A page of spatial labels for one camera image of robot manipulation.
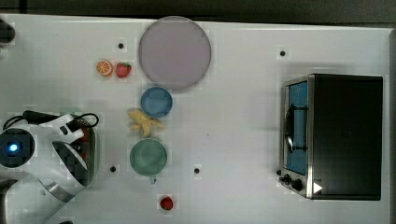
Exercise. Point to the red ketchup bottle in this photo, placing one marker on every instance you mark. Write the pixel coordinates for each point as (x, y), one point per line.
(85, 143)

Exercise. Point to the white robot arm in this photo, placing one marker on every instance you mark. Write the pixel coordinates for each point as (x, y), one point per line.
(45, 149)

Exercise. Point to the green oval strainer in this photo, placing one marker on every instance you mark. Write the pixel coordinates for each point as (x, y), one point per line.
(92, 149)

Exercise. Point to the blue bowl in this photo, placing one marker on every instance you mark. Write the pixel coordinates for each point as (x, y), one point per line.
(156, 102)

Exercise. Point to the peeled banana toy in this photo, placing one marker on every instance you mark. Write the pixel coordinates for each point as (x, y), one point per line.
(143, 123)

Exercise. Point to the grey round plate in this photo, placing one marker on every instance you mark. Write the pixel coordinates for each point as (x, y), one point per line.
(175, 53)

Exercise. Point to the green mug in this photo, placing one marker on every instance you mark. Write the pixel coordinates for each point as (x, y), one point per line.
(148, 157)

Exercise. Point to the red strawberry toy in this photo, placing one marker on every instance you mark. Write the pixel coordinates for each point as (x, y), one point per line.
(123, 70)

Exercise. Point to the small red fruit toy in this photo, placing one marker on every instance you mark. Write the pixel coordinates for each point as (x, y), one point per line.
(166, 203)

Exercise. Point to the orange slice toy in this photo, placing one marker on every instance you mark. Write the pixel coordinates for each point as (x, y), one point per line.
(104, 68)

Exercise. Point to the black toaster oven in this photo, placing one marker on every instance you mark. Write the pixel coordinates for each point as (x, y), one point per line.
(332, 137)

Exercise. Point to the black cylinder post upper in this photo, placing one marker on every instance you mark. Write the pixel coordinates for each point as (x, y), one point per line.
(7, 32)

